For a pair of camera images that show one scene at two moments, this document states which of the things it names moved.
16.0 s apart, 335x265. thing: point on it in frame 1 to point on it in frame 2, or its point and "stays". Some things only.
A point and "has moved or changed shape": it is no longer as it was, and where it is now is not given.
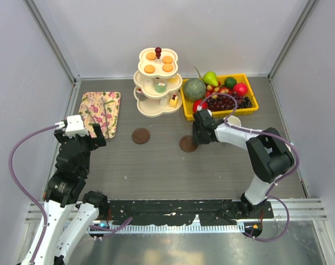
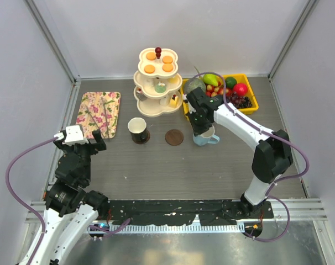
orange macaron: x=167 y=67 stays
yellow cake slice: x=174 y=102 stays
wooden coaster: x=186 y=143 to x=174 y=137
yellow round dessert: x=173 y=80 stays
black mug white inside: x=233 y=120 has moved or changed shape
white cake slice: x=163 y=101 stays
